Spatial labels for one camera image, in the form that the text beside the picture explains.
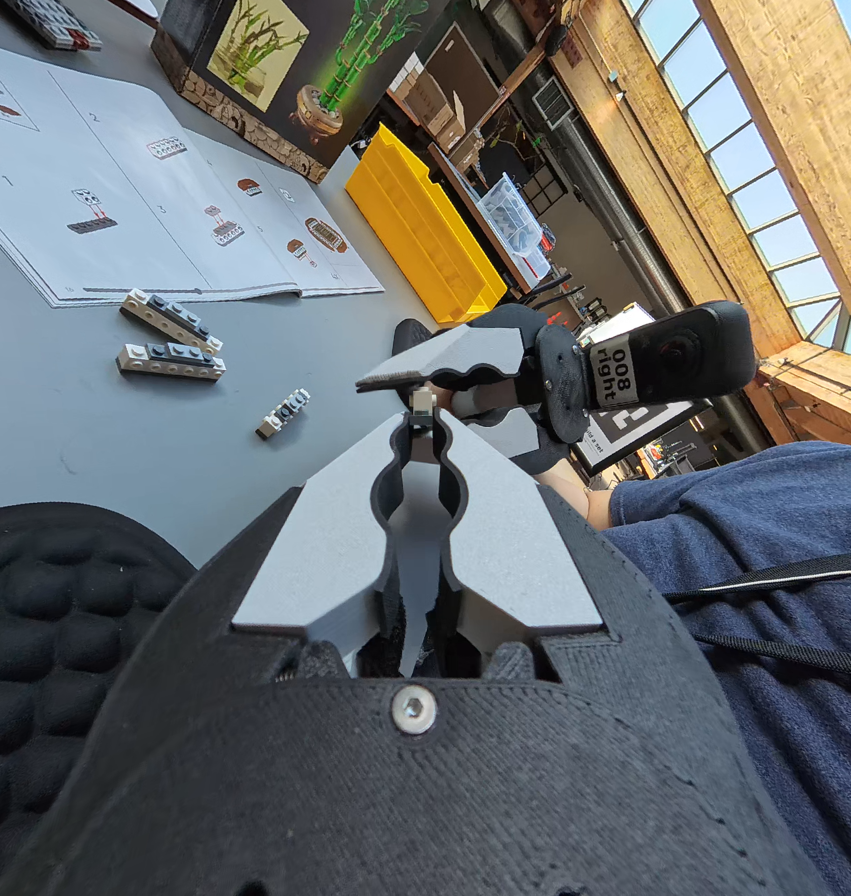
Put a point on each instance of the small white toy brick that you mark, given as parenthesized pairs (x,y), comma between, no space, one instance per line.
(422,401)

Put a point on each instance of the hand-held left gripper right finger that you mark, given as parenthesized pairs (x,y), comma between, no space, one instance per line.
(523,560)

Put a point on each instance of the black bumpy wrist rest pad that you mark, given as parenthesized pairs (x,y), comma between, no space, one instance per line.
(47,630)

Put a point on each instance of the person's right forearm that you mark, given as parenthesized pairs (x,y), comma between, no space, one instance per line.
(586,500)

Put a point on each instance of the large brown panel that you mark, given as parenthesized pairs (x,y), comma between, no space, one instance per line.
(460,63)

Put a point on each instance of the clear plastic storage bin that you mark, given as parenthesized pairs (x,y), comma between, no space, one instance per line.
(513,217)

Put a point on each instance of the black framed marker sign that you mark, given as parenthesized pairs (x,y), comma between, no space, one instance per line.
(649,423)

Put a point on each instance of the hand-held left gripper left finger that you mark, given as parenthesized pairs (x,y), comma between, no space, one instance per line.
(313,553)

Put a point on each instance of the silver duct pipe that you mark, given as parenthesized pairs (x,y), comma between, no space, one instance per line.
(628,231)

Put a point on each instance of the white wall vent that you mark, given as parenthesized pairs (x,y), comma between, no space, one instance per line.
(553,101)

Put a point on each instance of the white flip chart board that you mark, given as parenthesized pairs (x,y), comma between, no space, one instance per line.
(625,322)

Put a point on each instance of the stack of cardboard boxes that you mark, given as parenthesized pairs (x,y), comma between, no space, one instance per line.
(432,98)

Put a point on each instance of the flat grey brick base assembly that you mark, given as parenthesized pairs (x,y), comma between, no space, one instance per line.
(54,24)

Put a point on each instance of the white instruction booklet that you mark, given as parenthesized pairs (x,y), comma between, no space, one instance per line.
(117,175)

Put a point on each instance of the yellow plastic bin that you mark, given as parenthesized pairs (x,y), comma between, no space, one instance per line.
(425,231)

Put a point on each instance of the black bamboo picture box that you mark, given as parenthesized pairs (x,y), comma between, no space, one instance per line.
(292,70)

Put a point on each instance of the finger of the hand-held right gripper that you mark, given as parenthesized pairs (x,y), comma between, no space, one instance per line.
(513,432)
(460,350)

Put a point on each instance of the white and grey brick strip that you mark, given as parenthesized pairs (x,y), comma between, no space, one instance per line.
(170,364)
(166,318)
(282,414)

